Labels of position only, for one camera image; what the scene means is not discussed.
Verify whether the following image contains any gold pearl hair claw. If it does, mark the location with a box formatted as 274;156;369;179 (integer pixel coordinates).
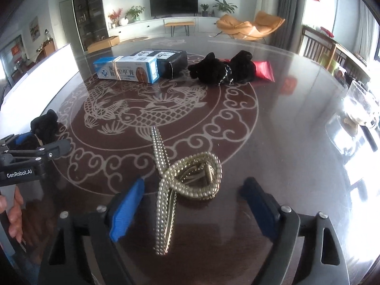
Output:
151;126;222;255

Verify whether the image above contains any blue white ointment box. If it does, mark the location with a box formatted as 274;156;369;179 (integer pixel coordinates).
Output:
93;55;160;84

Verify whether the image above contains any black velvet bow hair clip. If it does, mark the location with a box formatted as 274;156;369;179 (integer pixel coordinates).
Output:
188;50;256;86

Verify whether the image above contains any person left hand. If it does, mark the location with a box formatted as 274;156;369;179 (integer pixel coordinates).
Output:
8;186;24;243

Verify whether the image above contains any white board panel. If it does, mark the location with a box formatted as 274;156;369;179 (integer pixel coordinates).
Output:
1;44;79;122

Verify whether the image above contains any cardboard box on floor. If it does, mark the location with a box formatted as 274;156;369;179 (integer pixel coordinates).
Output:
88;35;120;53

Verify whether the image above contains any black cardboard box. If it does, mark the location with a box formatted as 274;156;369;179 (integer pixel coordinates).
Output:
132;49;188;79

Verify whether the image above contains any red flower vase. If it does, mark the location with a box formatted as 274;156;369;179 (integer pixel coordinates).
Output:
108;8;122;28

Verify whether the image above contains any dark display cabinet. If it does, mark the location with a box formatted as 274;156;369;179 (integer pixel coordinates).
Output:
72;0;108;52

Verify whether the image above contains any white tv cabinet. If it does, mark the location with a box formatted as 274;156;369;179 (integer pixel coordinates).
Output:
108;17;221;41

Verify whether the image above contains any green potted plant left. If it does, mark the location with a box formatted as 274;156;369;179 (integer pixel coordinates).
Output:
125;5;145;23

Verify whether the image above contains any green potted plant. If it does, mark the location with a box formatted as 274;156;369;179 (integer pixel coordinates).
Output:
213;0;238;14
125;5;145;23

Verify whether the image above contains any red packet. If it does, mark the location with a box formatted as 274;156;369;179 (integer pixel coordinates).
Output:
223;60;275;84

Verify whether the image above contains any black flat television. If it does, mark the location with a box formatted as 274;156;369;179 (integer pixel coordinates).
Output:
149;0;198;17

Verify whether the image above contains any small wooden bench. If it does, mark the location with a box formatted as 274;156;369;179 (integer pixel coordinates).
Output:
164;21;195;37

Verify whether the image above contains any wooden dining chair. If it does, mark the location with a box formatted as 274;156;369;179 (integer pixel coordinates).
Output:
298;25;337;70

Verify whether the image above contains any small dark potted plant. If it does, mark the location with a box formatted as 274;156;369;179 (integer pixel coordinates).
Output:
200;4;209;17

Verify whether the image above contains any green potted plant right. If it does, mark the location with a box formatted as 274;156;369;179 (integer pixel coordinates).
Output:
213;0;238;14

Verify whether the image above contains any orange lounge chair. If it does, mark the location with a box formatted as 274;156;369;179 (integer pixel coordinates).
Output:
216;11;285;41

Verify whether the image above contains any grey curtain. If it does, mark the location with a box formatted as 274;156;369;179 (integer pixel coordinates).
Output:
271;0;306;53

